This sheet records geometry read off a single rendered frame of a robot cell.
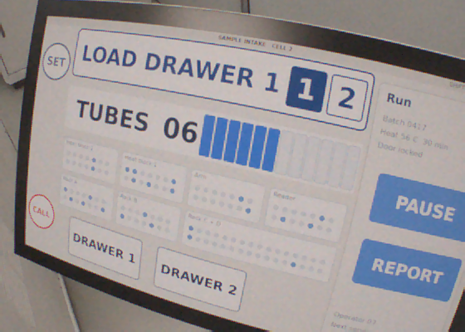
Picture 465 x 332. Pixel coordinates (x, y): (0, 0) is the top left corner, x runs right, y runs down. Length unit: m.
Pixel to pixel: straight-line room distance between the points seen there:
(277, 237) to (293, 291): 0.06
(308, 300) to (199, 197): 0.14
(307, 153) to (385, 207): 0.08
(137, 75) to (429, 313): 0.36
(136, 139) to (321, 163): 0.18
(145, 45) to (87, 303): 1.29
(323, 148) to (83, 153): 0.24
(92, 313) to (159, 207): 1.19
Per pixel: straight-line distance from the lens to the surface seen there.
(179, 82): 0.47
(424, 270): 0.46
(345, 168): 0.43
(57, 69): 0.54
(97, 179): 0.52
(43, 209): 0.57
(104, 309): 1.65
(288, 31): 0.44
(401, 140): 0.43
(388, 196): 0.44
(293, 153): 0.44
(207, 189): 0.46
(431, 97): 0.43
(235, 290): 0.49
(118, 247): 0.52
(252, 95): 0.44
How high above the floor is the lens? 1.44
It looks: 49 degrees down
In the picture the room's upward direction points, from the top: 6 degrees counter-clockwise
